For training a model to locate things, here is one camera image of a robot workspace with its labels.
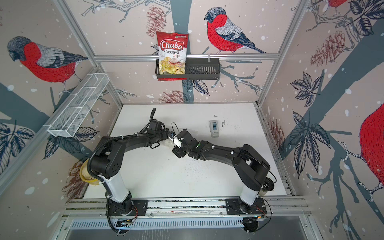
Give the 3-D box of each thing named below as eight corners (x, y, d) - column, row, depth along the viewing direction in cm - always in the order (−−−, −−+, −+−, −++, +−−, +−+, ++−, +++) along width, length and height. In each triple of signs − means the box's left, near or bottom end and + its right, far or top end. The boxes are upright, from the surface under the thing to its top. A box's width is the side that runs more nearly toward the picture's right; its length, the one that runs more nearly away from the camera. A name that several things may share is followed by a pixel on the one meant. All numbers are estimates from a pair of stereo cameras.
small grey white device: (211, 137, 103) (211, 133, 99) (210, 124, 111) (210, 120, 106) (218, 137, 103) (219, 133, 99) (217, 124, 110) (217, 120, 106)
